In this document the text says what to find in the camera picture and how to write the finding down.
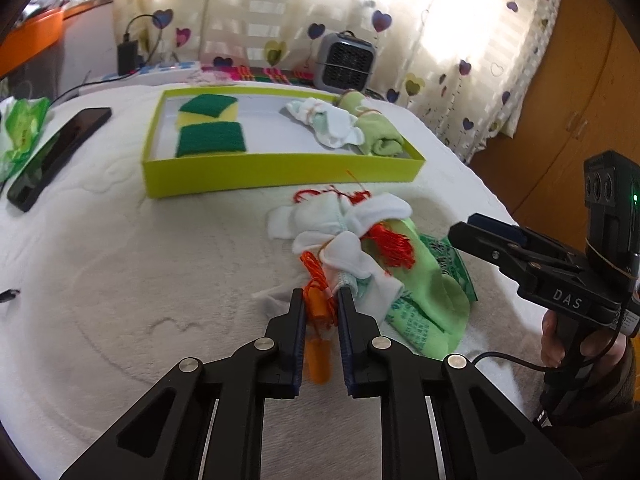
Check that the yellow green sponge rear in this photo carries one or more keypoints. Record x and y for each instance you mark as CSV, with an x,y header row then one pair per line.
x,y
207,108

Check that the white socks bundle in box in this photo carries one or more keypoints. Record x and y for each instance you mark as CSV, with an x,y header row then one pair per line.
x,y
333,127

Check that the green white plastic wrapper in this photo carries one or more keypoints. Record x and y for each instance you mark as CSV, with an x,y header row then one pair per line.
x,y
22,123

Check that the grey mini fan heater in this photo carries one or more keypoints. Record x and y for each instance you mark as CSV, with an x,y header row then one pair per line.
x,y
344,62

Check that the rolled green towel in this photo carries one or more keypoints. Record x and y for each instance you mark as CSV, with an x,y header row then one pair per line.
x,y
380,136

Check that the heart pattern curtain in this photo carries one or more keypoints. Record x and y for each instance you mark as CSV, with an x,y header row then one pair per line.
x,y
461,66

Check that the black smartphone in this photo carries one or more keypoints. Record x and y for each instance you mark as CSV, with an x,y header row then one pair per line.
x,y
55,154

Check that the yellow-green shallow box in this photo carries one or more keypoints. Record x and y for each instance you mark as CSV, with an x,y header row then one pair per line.
x,y
278,150

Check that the colourful plaid cloth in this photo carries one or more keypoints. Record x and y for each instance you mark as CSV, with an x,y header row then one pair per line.
x,y
254,74

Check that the black power adapter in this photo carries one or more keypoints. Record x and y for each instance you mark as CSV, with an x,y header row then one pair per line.
x,y
127,56

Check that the white socks bundle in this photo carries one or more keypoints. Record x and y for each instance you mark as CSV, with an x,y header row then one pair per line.
x,y
333,127
332,227

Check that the orange shelf tray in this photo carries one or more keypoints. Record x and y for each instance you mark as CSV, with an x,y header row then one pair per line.
x,y
37,34

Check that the green sponge front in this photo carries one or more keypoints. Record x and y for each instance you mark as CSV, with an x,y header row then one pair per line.
x,y
210,138

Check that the light green cloth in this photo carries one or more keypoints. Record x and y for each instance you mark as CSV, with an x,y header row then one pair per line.
x,y
431,310

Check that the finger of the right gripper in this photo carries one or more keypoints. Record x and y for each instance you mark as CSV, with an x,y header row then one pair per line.
x,y
522,236
512,260

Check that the white fleece table cover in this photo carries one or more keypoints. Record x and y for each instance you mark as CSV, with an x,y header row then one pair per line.
x,y
115,289

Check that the orange string whistle charm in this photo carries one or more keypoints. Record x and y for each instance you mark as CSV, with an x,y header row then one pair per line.
x,y
320,320

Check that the clear plastic packet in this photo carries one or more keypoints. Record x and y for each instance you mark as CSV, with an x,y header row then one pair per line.
x,y
210,78

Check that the white blue power strip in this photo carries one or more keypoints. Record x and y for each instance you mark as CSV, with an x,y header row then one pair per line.
x,y
156,74

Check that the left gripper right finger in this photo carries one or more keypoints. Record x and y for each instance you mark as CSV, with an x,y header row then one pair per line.
x,y
439,418

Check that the green plastic tea packet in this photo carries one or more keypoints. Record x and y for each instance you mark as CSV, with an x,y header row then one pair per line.
x,y
450,263

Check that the person's right hand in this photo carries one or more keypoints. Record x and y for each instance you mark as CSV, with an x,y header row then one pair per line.
x,y
552,350

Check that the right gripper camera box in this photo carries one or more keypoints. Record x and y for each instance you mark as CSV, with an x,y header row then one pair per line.
x,y
612,200

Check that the red tassel knot ornament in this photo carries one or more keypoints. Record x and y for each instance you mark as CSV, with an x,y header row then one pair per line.
x,y
394,248

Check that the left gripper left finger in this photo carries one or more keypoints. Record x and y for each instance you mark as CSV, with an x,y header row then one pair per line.
x,y
204,420

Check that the wooden cabinet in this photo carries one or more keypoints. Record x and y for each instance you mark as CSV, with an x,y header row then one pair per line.
x,y
583,100

